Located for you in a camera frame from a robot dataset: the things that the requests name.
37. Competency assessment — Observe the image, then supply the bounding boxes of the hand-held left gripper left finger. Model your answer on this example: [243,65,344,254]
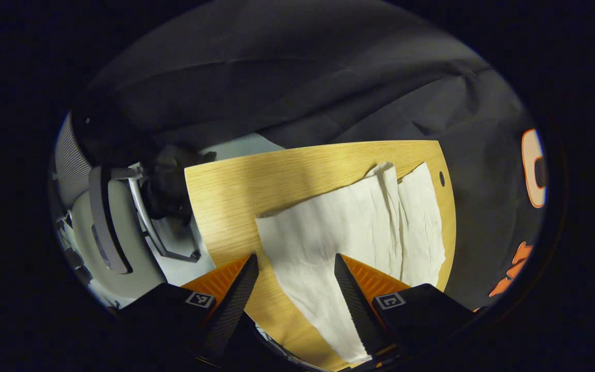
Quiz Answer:
[116,253,260,362]

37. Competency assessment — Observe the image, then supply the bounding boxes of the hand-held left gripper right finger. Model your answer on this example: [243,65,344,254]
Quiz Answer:
[334,253,477,365]

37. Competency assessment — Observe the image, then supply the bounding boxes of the white jeans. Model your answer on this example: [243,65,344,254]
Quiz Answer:
[255,162,447,364]

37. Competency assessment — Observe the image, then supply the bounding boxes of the dark cloth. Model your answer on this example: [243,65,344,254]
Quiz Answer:
[143,145,216,223]

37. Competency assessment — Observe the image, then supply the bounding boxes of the grey office chair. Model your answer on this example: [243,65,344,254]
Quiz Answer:
[50,111,202,305]

